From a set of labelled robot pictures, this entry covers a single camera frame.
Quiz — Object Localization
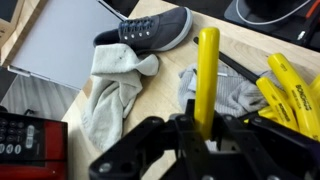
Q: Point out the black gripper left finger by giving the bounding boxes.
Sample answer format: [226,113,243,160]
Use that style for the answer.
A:
[89,114,208,180]

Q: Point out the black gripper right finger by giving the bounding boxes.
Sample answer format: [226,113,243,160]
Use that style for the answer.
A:
[215,113,320,180]

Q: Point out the yellow T-handle hex key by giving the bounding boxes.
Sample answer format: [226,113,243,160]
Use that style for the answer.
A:
[267,52,320,142]
[192,36,300,133]
[308,74,320,102]
[193,26,221,142]

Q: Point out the white towel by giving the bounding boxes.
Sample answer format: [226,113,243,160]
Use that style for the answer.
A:
[80,42,161,153]

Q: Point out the grey knit cloth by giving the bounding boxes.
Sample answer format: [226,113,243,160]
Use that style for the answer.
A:
[177,62,285,118]

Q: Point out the red black microwave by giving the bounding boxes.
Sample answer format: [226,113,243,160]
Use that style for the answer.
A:
[0,105,70,180]

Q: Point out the black equipment cart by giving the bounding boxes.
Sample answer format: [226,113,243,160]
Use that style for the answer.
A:
[223,0,320,53]

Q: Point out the grey canvas sneaker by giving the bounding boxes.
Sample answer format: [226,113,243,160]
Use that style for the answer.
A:
[92,6,194,55]

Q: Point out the white workbench side panel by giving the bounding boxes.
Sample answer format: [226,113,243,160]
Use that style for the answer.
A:
[7,0,125,92]

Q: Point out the wooden shelf unit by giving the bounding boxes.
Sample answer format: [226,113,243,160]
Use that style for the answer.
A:
[0,0,27,65]

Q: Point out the white cable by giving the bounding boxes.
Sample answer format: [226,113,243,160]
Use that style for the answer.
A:
[234,0,313,27]

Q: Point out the orange handled clamp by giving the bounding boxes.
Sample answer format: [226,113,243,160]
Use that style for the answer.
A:
[305,0,320,19]

